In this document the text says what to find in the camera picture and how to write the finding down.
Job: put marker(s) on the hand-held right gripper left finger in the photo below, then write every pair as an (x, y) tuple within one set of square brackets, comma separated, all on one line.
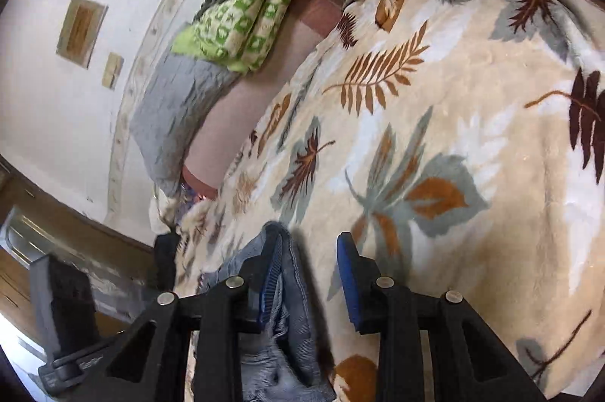
[(269, 288)]

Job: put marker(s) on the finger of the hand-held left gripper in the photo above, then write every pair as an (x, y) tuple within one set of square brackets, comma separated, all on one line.
[(71, 307)]

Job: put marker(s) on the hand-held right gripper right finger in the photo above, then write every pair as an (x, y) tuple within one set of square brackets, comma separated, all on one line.
[(352, 284)]

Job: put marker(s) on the grey washed denim pants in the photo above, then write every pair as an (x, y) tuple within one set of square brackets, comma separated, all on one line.
[(302, 336)]

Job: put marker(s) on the wooden door with glass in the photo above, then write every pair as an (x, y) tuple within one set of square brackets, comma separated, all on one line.
[(14, 284)]

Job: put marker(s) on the black garment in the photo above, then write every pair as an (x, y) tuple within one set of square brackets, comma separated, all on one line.
[(164, 260)]

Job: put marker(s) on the purple packet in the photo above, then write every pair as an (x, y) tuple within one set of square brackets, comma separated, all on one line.
[(191, 194)]

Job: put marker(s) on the cream crumpled cloth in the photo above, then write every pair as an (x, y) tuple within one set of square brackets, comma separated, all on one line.
[(163, 208)]

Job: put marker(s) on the cream leaf-print blanket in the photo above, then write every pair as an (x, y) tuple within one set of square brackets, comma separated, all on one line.
[(425, 123)]

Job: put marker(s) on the grey quilted pillow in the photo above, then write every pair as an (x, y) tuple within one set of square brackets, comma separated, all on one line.
[(179, 113)]

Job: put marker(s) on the beige light switch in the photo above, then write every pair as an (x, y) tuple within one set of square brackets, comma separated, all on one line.
[(116, 62), (110, 78)]

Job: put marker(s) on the beige wall panel box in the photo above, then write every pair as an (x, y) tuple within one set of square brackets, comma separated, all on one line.
[(81, 31)]

